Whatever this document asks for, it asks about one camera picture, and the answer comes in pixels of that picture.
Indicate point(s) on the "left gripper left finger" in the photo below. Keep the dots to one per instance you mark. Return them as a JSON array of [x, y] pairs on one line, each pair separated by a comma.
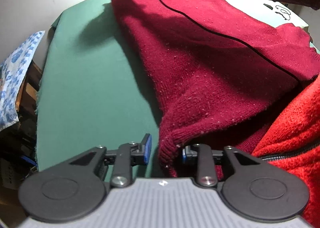
[[127, 156]]

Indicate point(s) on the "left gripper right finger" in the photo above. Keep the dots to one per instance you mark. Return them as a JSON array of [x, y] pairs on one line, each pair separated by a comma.
[[206, 174]]

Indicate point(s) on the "dark red knit sweater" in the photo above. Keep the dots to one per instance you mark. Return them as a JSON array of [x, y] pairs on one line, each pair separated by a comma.
[[220, 76]]

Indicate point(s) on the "green table cloth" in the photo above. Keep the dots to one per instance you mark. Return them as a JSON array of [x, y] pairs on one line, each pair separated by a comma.
[[94, 90]]

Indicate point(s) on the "bright red fleece jacket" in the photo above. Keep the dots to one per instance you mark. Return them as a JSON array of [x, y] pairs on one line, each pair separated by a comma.
[[293, 139]]

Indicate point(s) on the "blue white patterned cloth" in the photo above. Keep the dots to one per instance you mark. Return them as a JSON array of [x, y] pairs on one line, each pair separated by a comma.
[[13, 71]]

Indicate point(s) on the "white garment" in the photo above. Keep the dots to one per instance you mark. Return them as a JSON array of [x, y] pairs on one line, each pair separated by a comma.
[[269, 12]]

